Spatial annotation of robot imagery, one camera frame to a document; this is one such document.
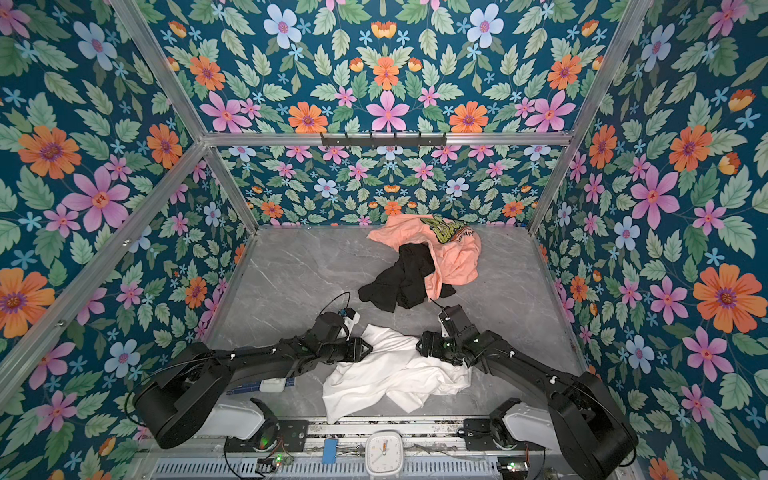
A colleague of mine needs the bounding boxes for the white cloth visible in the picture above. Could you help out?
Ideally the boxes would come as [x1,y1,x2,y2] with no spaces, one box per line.
[322,325,471,424]

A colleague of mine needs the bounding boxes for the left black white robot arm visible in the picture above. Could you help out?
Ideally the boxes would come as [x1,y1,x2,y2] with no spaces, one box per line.
[133,312,373,449]

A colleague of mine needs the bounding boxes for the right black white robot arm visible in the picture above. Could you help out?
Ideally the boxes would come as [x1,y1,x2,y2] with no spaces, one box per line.
[416,305,639,479]

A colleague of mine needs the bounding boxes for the pink printed t-shirt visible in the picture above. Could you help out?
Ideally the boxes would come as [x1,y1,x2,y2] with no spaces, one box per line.
[367,214,482,300]

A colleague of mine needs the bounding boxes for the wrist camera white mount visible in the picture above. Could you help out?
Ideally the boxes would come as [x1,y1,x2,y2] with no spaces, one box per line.
[438,313,455,339]
[338,307,361,339]

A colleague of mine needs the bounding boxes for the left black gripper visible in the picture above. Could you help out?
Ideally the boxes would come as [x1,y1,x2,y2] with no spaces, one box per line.
[319,336,377,364]

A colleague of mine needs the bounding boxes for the right green circuit board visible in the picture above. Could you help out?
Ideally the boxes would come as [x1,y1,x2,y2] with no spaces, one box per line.
[497,458,530,479]

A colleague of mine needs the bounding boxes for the green circuit board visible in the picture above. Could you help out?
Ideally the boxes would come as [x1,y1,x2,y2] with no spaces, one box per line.
[497,458,530,479]
[257,454,294,473]

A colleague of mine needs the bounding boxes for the left green circuit board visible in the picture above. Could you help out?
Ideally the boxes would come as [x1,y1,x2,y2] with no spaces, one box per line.
[257,454,294,473]

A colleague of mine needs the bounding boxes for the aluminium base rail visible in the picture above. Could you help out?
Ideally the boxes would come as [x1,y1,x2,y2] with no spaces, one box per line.
[141,415,631,457]

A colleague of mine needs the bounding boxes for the white analog timer clock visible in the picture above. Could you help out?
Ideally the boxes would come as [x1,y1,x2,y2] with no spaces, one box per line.
[364,430,405,479]

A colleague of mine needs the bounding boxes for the white plastic device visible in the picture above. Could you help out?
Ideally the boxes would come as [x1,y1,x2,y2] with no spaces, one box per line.
[259,378,287,393]

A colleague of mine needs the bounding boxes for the blue booklet with barcode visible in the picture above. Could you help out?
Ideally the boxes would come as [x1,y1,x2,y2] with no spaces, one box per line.
[226,377,295,395]

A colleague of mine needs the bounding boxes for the white slotted cable duct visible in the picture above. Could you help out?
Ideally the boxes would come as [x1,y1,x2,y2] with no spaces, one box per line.
[150,457,501,479]

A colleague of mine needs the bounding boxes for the small blue card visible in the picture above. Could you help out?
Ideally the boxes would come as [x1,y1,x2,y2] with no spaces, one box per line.
[321,438,338,465]

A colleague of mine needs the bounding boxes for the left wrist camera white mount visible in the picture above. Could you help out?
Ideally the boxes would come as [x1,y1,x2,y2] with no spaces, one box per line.
[338,307,361,339]

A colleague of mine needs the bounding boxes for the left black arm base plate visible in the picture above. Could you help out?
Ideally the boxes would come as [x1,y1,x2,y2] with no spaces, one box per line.
[224,420,310,453]

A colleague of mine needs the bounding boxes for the black cloth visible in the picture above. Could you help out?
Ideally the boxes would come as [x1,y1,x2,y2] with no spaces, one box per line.
[358,243,436,313]

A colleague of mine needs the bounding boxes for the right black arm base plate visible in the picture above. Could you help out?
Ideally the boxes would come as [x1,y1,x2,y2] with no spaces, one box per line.
[456,417,544,452]

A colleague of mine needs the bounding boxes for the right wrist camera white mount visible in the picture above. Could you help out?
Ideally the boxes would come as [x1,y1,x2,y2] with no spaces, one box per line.
[438,313,455,339]

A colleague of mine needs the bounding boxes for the black hook rail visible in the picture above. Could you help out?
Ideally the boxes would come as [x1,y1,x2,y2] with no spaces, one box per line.
[320,133,448,148]

